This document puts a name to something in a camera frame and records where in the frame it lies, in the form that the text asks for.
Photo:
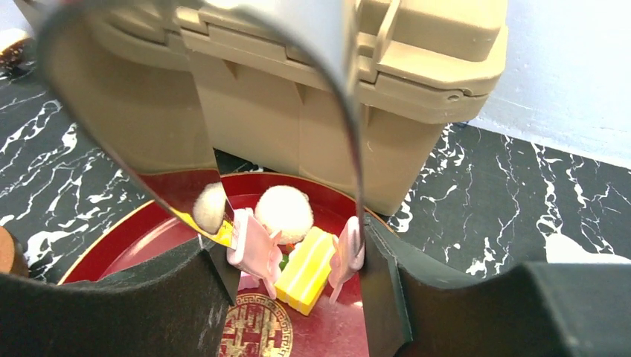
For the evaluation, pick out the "tan plastic toolbox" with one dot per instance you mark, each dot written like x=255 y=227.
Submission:
x=420 y=65

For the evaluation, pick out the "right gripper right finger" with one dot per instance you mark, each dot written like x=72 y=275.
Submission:
x=415 y=305

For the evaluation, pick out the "pink toy cake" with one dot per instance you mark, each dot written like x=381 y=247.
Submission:
x=248 y=281

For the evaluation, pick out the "wooden coaster stack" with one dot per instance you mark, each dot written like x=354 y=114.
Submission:
x=12 y=255

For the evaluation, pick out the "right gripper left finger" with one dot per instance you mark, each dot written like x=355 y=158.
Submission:
x=174 y=304

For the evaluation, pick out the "yellow toy cake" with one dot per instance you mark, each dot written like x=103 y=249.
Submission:
x=305 y=275

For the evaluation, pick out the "pink handled metal tongs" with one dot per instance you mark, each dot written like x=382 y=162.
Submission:
x=124 y=73

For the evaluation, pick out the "white round toy mochi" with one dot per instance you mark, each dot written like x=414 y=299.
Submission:
x=286 y=209

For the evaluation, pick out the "red round tray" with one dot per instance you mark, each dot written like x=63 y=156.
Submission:
x=257 y=325

